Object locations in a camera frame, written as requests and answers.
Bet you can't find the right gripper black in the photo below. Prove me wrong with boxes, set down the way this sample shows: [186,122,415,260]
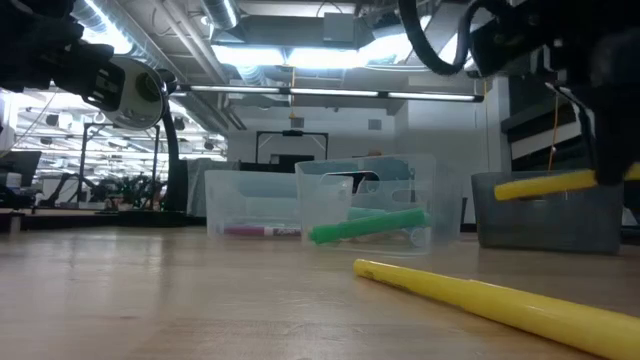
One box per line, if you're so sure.
[469,0,640,185]

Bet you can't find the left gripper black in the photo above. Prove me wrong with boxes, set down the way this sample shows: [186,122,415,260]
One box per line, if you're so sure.
[52,43,126,112]

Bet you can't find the dark grey translucent bin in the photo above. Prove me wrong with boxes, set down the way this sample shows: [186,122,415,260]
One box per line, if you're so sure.
[471,169,626,256]

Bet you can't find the dark green highlighter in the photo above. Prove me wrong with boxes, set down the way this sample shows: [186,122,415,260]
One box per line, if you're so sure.
[308,207,431,246]

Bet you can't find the clear plastic bin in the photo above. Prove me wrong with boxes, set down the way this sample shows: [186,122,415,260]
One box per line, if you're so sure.
[204,168,355,240]
[294,153,464,257]

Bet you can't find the long LED light bar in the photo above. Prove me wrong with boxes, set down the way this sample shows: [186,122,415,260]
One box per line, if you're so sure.
[169,83,485,104]

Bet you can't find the black aluminium table frame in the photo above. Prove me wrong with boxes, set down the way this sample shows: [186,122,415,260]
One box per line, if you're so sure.
[0,208,207,234]

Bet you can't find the black gantry frame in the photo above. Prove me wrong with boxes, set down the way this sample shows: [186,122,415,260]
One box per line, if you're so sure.
[256,129,330,162]

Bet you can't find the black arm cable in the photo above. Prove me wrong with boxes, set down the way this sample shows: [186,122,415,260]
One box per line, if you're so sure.
[398,0,484,77]

